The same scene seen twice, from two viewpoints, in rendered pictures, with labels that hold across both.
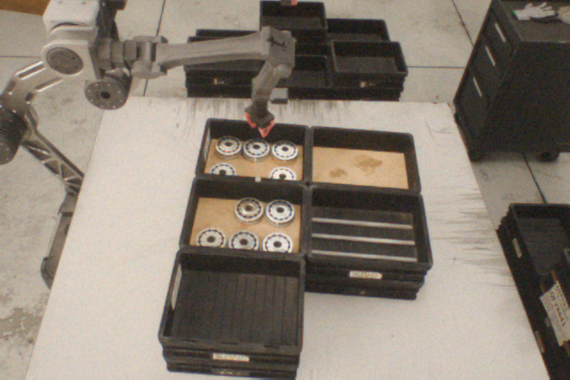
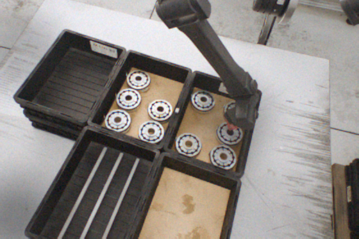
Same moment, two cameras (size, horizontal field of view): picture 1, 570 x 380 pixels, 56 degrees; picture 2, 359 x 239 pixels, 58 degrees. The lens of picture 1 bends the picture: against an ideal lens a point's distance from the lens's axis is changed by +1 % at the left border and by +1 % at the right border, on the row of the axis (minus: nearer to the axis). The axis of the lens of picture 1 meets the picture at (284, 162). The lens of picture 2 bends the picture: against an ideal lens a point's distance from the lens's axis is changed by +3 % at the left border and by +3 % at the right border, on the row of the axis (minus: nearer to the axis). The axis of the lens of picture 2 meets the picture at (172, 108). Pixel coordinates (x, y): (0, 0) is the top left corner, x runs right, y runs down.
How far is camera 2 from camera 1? 1.47 m
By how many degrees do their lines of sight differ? 56
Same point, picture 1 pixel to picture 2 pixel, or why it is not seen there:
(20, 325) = not seen: hidden behind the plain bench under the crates
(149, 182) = not seen: hidden behind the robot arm
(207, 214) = (167, 86)
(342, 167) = (195, 212)
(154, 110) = (309, 88)
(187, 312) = (91, 61)
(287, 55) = not seen: outside the picture
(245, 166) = (212, 123)
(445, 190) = not seen: outside the picture
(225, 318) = (77, 79)
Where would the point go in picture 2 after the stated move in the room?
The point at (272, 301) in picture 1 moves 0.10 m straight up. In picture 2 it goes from (76, 109) to (72, 96)
